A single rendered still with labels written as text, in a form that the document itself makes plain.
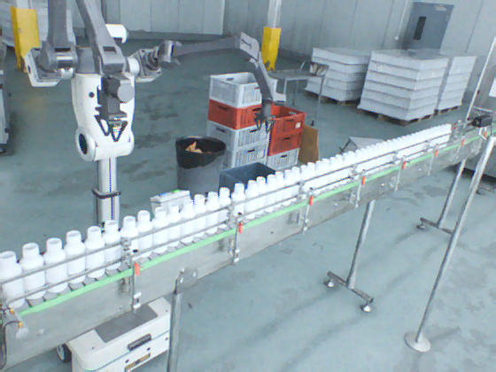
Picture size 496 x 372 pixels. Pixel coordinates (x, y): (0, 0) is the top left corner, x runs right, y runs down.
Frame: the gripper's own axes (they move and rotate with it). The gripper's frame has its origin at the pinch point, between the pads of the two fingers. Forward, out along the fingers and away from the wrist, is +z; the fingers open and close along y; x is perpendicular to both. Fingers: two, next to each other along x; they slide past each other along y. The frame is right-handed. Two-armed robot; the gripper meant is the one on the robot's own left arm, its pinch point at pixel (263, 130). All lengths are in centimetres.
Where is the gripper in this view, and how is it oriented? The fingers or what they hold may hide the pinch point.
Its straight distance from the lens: 230.4
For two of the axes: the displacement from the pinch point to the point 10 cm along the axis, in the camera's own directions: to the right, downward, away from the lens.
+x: -7.1, 2.1, -6.7
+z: -1.0, 9.2, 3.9
